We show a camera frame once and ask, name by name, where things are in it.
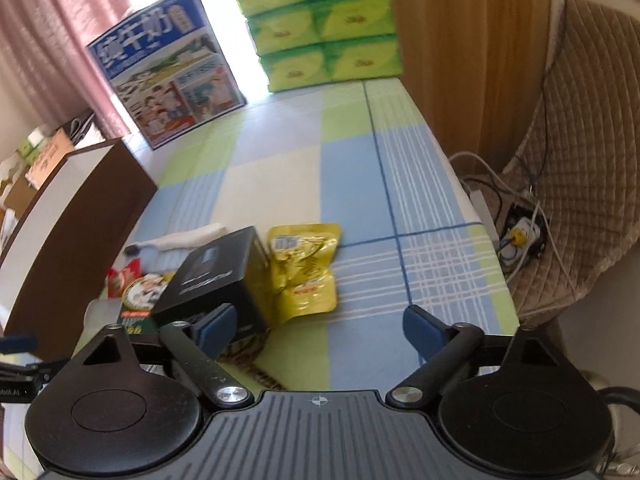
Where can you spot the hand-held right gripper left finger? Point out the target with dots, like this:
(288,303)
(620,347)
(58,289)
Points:
(217,327)

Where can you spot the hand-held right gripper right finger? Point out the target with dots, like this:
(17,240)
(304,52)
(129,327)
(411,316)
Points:
(422,327)

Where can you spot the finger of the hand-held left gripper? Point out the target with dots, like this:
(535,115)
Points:
(35,370)
(17,345)

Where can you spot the small black box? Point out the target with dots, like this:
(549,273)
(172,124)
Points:
(210,270)

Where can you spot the yellow snack pouch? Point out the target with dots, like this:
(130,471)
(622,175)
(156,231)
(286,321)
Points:
(305,270)

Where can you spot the red snack packet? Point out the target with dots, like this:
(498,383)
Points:
(119,280)

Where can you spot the brown storage box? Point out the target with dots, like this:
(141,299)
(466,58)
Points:
(75,220)

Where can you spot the desktop with checked tablecloth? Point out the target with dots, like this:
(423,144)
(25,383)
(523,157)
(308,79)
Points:
(400,185)

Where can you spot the white toothbrush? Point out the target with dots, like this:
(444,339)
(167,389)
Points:
(190,237)

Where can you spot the brown cardboard box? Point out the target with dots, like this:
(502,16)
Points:
(17,195)

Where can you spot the cardboard card with orange print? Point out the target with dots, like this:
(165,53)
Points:
(50,155)

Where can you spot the small green boxes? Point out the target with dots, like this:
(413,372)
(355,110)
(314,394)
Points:
(31,146)

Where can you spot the white paper bag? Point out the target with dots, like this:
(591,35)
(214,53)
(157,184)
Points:
(82,127)

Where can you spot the quilted brown chair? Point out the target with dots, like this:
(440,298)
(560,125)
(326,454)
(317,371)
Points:
(590,160)

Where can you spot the blue milk carton box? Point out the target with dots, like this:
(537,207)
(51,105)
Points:
(165,60)

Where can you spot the wooden door panel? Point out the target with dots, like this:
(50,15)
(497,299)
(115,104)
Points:
(475,35)

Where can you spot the pink curtain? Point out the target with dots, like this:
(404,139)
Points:
(50,35)

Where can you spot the bundle of green tissue packs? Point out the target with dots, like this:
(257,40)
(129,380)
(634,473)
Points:
(320,25)

